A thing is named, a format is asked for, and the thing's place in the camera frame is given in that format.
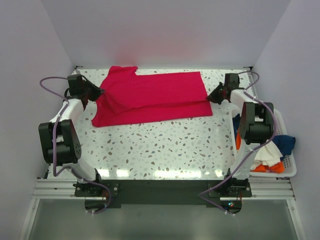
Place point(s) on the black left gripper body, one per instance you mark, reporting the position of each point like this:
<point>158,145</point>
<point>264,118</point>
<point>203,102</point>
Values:
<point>89,89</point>

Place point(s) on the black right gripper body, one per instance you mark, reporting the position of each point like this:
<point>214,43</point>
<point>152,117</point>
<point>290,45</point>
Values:
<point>219,92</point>

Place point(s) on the red t shirt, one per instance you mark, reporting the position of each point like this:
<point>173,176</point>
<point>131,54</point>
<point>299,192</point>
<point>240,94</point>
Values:
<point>130,98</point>

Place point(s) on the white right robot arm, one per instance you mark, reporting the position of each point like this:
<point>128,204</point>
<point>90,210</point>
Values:
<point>257,126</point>

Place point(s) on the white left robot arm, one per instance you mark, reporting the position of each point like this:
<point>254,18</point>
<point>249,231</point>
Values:
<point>61,147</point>

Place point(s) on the white plastic laundry basket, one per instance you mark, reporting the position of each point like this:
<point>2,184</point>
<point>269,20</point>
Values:
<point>287,161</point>

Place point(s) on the white cream t shirt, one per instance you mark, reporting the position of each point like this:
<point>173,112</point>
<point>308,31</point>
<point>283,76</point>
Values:
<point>268,156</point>

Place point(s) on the navy blue t shirt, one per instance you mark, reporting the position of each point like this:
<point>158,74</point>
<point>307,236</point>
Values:
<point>285,144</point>

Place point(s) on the aluminium frame rails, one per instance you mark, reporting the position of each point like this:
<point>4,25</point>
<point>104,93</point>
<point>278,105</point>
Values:
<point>186,149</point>

